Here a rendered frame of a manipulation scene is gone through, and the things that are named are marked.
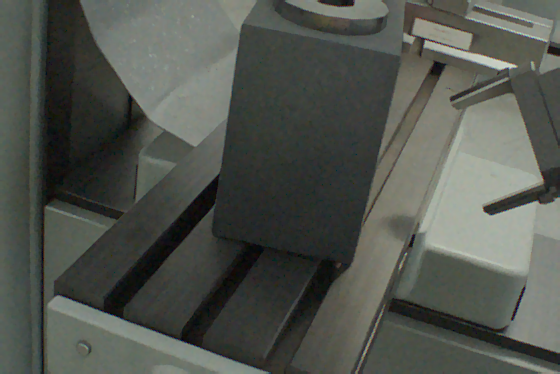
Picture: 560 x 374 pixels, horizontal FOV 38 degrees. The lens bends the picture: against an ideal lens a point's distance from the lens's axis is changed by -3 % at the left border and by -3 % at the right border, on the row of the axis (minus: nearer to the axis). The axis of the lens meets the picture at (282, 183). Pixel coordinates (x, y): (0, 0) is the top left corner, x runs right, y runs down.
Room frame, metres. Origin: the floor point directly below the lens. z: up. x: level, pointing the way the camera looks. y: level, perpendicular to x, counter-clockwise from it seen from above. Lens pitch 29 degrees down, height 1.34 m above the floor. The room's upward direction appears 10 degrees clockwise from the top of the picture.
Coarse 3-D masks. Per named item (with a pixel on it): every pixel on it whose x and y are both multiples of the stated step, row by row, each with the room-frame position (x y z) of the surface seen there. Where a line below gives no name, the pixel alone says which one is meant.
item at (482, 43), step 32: (416, 0) 1.17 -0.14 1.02; (480, 0) 1.24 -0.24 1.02; (416, 32) 1.15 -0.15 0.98; (448, 32) 1.14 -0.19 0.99; (480, 32) 1.13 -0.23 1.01; (512, 32) 1.12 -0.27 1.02; (544, 32) 1.14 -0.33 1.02; (448, 64) 1.12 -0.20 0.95; (480, 64) 1.11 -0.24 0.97; (512, 64) 1.11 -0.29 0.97
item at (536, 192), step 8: (536, 184) 0.64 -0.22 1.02; (544, 184) 0.65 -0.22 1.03; (520, 192) 0.65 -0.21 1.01; (528, 192) 0.64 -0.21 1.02; (536, 192) 0.64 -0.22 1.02; (544, 192) 0.64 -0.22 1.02; (496, 200) 0.65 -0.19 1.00; (504, 200) 0.65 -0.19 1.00; (512, 200) 0.65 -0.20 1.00; (520, 200) 0.64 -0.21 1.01; (528, 200) 0.65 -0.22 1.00; (536, 200) 0.66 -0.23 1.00; (544, 200) 0.64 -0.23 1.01; (552, 200) 0.64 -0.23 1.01; (488, 208) 0.65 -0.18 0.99; (496, 208) 0.65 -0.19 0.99; (504, 208) 0.65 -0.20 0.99; (512, 208) 0.66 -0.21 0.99
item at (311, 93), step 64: (320, 0) 0.66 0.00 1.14; (384, 0) 0.72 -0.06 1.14; (256, 64) 0.59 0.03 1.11; (320, 64) 0.58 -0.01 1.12; (384, 64) 0.58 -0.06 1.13; (256, 128) 0.59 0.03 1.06; (320, 128) 0.58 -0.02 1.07; (384, 128) 0.58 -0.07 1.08; (256, 192) 0.59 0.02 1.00; (320, 192) 0.58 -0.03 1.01; (320, 256) 0.58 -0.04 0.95
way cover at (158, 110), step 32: (96, 0) 0.94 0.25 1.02; (128, 0) 1.00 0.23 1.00; (160, 0) 1.07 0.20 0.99; (192, 0) 1.15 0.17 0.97; (96, 32) 0.91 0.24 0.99; (128, 32) 0.97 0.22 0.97; (160, 32) 1.03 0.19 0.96; (192, 32) 1.09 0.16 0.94; (224, 32) 1.16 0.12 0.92; (128, 64) 0.92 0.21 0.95; (160, 64) 0.98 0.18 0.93; (192, 64) 1.04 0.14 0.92; (224, 64) 1.10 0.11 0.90; (160, 96) 0.93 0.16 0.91; (192, 96) 0.98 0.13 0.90; (224, 96) 1.01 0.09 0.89; (160, 128) 0.88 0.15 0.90; (192, 128) 0.91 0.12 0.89
